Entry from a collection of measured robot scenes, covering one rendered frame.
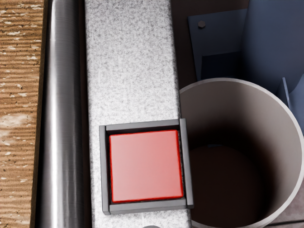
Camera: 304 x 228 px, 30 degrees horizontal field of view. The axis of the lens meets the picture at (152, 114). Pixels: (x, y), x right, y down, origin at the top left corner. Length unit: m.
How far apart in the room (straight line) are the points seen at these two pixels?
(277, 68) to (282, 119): 0.21
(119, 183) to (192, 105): 0.72
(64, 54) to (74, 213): 0.15
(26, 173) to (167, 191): 0.12
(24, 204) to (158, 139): 0.12
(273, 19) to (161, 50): 0.63
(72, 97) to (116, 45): 0.07
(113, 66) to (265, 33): 0.71
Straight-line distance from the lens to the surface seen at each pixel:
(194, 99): 1.17
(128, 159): 0.48
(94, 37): 0.55
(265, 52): 1.27
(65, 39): 0.55
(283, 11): 1.11
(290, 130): 1.13
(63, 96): 0.52
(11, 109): 0.51
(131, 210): 0.47
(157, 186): 0.48
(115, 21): 0.55
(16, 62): 0.53
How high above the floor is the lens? 1.39
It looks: 70 degrees down
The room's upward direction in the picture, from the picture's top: 9 degrees counter-clockwise
